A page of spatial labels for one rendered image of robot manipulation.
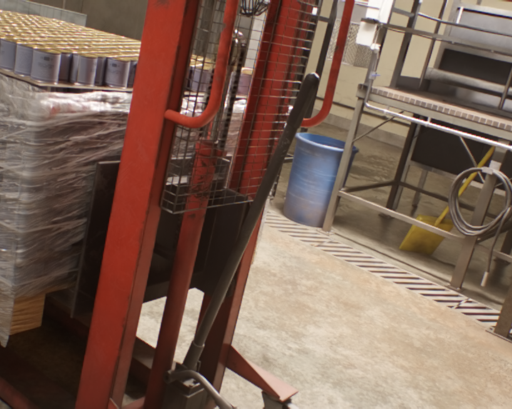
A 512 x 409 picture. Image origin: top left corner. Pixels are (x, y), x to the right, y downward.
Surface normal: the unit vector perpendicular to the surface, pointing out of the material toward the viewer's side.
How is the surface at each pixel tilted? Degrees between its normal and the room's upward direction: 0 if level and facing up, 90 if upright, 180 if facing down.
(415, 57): 90
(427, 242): 120
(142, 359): 0
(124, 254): 90
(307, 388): 0
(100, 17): 90
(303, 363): 0
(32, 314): 88
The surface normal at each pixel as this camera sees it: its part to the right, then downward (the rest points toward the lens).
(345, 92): -0.59, 0.09
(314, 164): -0.35, 0.25
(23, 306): 0.79, 0.30
